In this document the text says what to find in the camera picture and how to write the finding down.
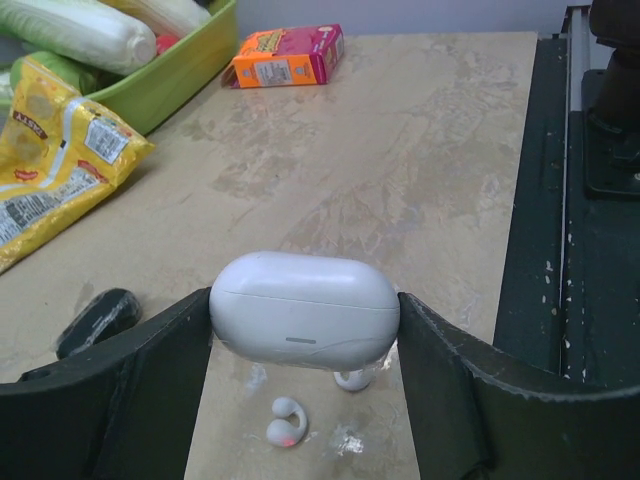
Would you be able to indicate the white earbud left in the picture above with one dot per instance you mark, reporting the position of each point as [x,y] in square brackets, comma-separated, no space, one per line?
[290,423]

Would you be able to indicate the white earbud charging case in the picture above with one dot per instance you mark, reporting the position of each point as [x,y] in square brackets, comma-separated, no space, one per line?
[318,312]

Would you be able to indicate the green plastic basket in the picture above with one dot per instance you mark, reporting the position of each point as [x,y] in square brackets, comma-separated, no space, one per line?
[147,97]

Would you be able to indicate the white earbud right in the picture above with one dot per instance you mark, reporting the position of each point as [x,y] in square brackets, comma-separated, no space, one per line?
[354,381]

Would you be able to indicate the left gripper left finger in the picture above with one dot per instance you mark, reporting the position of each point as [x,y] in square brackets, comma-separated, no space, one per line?
[125,408]

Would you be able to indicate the yellow snack bag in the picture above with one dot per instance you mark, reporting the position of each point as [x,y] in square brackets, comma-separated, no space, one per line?
[61,155]

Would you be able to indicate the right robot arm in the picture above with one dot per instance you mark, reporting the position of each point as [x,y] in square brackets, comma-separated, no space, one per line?
[611,162]

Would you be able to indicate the pink orange snack box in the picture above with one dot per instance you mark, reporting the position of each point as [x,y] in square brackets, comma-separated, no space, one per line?
[286,57]

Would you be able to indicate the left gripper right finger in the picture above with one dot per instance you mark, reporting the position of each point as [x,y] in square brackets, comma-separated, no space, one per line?
[477,412]

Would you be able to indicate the yellow leaf cabbage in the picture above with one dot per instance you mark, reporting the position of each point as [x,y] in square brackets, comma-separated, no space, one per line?
[177,18]

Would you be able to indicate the red tomato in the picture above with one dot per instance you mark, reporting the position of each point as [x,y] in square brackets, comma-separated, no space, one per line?
[165,42]

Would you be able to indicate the napa cabbage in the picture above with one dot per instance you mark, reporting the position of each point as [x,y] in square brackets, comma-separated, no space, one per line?
[88,32]

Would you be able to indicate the black earbud charging case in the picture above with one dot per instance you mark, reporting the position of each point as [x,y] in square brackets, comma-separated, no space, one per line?
[111,312]

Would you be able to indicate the white earbud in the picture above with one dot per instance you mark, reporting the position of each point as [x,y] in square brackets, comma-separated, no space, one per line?
[354,381]
[290,423]

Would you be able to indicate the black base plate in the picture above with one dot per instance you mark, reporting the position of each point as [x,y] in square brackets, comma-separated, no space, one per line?
[569,301]

